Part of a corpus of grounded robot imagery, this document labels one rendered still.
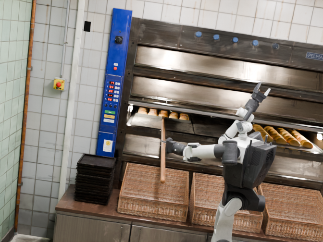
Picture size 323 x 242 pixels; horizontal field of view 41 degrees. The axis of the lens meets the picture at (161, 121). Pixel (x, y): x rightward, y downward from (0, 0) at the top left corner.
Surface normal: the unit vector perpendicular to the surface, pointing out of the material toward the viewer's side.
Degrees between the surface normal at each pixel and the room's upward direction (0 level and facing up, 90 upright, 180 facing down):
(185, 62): 70
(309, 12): 90
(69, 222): 90
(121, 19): 90
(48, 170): 90
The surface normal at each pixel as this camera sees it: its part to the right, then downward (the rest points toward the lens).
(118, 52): -0.03, 0.20
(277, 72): 0.00, -0.15
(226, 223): 0.02, 0.60
